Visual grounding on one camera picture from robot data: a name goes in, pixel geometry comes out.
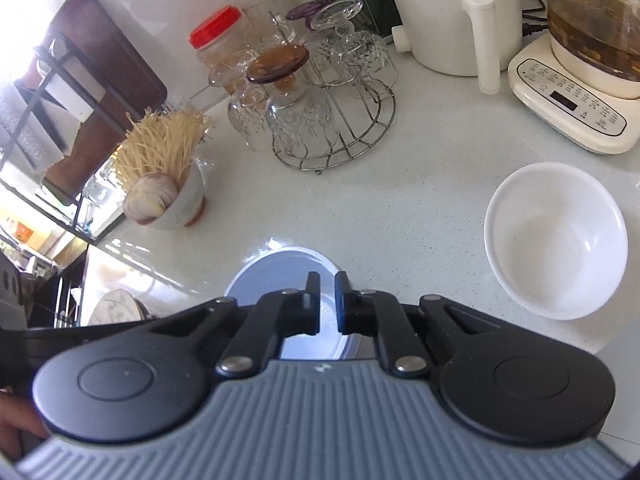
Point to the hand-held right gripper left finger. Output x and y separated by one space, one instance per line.
314 310

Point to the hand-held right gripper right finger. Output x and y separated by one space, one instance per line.
343 310

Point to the translucent plastic bowl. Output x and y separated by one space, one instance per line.
270 272

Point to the person's left hand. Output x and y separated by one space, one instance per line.
17 420

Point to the white leaf print plate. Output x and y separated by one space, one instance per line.
117 307

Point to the small ceramic bowl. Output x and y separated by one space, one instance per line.
185 205

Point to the set of patterned glass cups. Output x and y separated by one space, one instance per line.
300 115

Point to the purple onion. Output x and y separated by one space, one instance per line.
150 197

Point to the white ceramic bowl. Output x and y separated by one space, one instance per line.
555 240

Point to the bundle of dry noodles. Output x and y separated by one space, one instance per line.
155 145

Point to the black metal dish rack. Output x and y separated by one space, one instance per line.
55 75

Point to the plastic jar with red lid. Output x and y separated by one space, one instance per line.
217 27

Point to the white electric pot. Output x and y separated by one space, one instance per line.
440 20

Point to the brown cutting board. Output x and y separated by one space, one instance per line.
115 60

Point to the glass kettle with cream base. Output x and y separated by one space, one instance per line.
575 90

